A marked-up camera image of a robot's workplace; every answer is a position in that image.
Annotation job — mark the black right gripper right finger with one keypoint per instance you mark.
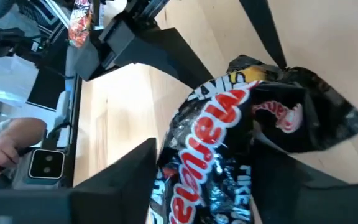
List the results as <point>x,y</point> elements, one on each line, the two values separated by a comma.
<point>284,196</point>

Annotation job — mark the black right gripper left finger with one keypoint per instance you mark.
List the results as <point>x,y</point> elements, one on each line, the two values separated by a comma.
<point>120,189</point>

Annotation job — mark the black Fire Noodle pack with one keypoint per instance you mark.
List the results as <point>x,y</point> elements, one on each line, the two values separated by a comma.
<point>216,130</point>

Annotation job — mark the white printed paper bag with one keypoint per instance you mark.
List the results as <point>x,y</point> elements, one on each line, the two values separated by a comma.
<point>5,81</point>

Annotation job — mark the red black snack pack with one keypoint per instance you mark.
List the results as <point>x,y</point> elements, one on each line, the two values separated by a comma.
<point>80,23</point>

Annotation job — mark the small grey depth camera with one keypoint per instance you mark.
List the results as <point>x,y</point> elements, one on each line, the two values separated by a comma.
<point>45,165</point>

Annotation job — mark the black aluminium table frame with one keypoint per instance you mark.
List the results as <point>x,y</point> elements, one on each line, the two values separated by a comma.
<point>266,28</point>

